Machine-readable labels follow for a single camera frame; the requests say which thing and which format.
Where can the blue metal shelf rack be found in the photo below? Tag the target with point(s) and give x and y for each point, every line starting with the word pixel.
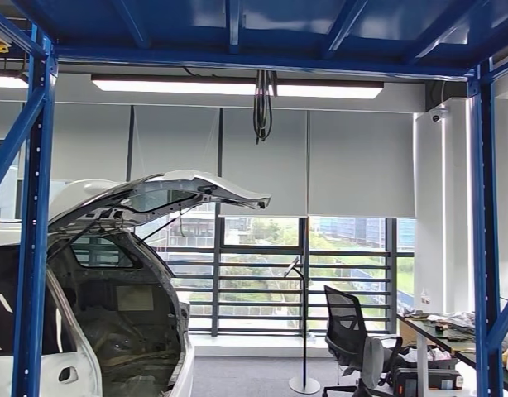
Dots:
pixel 32 219

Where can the white roller blind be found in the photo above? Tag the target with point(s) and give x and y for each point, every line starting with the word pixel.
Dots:
pixel 175 137
pixel 262 175
pixel 93 142
pixel 362 164

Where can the white car tailgate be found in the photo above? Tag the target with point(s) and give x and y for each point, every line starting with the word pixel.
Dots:
pixel 220 189

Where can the long ceiling light strip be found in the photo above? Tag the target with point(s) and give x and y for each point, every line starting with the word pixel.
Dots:
pixel 175 86

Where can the black mesh office chair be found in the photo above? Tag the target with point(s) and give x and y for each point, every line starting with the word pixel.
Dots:
pixel 340 318

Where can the floor stand with round base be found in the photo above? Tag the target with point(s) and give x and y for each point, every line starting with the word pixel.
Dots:
pixel 304 385

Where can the grey jacket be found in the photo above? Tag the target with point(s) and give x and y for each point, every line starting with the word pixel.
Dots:
pixel 371 361

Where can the tan box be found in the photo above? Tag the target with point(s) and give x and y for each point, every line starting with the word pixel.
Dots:
pixel 407 334

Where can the small clear bottle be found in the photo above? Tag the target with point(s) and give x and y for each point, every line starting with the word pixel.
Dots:
pixel 424 297

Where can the dark-topped desk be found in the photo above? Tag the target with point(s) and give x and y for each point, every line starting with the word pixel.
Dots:
pixel 427 329

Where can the black equipment case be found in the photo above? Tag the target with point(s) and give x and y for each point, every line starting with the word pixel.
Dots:
pixel 423 381

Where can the white car body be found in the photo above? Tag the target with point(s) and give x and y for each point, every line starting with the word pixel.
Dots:
pixel 14 378

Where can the dark window frame with railing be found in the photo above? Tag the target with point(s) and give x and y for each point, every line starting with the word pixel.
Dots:
pixel 215 274

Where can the white security camera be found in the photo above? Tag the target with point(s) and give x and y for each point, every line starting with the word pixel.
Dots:
pixel 436 116

